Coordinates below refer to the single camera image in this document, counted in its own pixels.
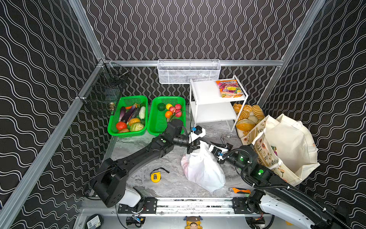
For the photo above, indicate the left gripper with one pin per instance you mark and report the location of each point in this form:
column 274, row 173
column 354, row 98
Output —
column 193, row 145

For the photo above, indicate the cream canvas tote bag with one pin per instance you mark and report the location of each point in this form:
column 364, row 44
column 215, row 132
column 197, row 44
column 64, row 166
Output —
column 285, row 146

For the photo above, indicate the white plastic grocery bag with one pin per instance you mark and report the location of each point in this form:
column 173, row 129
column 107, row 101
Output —
column 201, row 168

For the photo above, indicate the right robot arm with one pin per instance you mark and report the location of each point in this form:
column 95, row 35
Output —
column 274, row 196

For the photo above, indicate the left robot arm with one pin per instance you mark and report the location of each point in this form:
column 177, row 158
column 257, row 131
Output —
column 110, row 181

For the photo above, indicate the orange fruit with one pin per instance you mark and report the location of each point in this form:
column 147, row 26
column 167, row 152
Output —
column 168, row 114

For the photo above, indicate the right green basket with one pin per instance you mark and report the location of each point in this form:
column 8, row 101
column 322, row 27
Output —
column 158, row 119

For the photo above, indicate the green basket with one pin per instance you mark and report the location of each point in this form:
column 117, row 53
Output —
column 158, row 119
column 135, row 117

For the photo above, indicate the yellow lemon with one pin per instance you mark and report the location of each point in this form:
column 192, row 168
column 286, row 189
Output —
column 169, row 106

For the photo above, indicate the metal wrench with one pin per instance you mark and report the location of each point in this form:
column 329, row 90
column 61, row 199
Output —
column 226, row 139

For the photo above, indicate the large round bread loaf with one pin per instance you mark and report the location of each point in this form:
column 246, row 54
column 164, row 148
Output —
column 245, row 125

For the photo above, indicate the orange utility knife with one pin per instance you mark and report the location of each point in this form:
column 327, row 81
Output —
column 239, row 190

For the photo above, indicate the white two-tier shelf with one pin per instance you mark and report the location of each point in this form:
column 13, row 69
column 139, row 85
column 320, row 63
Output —
column 207, row 105

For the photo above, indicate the white bread tray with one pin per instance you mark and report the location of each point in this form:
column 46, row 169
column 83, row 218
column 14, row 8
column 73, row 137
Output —
column 248, row 117

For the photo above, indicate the left green basket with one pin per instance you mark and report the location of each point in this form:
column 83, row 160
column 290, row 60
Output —
column 135, row 117

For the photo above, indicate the yellow tape measure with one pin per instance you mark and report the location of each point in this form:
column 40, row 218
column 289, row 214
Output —
column 155, row 175

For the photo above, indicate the red tomato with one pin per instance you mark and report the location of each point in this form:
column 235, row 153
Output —
column 121, row 125

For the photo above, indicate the purple eggplant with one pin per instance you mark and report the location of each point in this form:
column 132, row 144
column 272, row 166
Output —
column 122, row 113

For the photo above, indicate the orange snack bag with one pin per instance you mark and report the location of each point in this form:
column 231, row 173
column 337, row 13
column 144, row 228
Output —
column 229, row 89

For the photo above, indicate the cartoon figure toy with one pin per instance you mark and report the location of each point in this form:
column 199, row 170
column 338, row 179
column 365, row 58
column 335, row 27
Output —
column 193, row 222

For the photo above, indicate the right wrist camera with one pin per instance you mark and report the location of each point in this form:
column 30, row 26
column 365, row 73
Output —
column 218, row 150

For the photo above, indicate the white wire basket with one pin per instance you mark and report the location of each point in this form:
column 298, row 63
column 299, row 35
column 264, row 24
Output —
column 184, row 71

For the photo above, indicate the metal base rail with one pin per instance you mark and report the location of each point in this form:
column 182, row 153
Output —
column 179, row 206

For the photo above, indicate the black wire basket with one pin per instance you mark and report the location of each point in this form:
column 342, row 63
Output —
column 103, row 96

